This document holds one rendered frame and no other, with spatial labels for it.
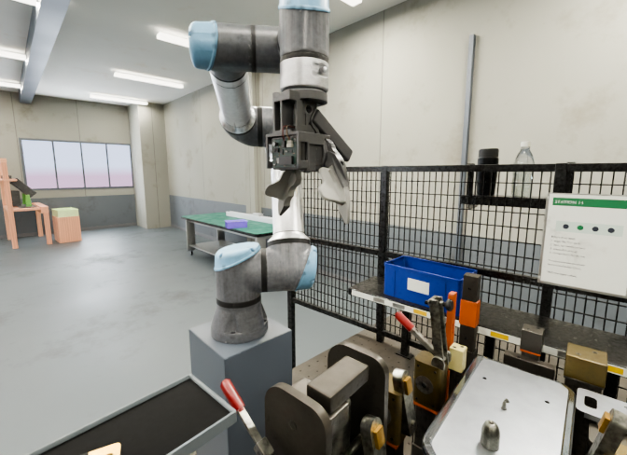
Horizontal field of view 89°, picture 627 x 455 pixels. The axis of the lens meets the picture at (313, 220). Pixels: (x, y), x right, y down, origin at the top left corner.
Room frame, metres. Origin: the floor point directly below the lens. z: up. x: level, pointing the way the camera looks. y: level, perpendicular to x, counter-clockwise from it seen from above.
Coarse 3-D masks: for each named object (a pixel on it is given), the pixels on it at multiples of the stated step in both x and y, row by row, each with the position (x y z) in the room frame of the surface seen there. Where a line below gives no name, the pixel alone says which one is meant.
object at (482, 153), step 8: (480, 152) 1.27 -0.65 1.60; (488, 152) 1.24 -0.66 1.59; (496, 152) 1.24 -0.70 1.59; (480, 160) 1.26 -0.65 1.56; (488, 160) 1.24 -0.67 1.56; (496, 160) 1.24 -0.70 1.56; (480, 176) 1.26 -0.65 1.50; (488, 176) 1.24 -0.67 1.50; (496, 176) 1.25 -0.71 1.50; (480, 184) 1.26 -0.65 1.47; (488, 184) 1.24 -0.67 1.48; (480, 192) 1.26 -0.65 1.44; (488, 192) 1.24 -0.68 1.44
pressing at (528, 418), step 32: (480, 384) 0.72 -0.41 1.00; (512, 384) 0.72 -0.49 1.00; (544, 384) 0.72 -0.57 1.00; (448, 416) 0.62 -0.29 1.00; (480, 416) 0.62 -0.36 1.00; (512, 416) 0.62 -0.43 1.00; (544, 416) 0.62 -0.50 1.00; (448, 448) 0.54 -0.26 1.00; (480, 448) 0.54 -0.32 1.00; (512, 448) 0.54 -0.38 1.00; (544, 448) 0.54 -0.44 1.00
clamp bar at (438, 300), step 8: (432, 296) 0.76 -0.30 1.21; (440, 296) 0.75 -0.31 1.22; (432, 304) 0.74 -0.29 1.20; (440, 304) 0.73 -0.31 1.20; (448, 304) 0.72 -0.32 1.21; (432, 312) 0.74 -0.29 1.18; (440, 312) 0.75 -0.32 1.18; (432, 320) 0.73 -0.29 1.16; (440, 320) 0.75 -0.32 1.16; (432, 328) 0.73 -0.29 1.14; (440, 328) 0.72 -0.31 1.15; (432, 336) 0.73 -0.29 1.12; (440, 336) 0.72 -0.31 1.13; (440, 344) 0.72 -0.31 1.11; (440, 352) 0.72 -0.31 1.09; (448, 360) 0.74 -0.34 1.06
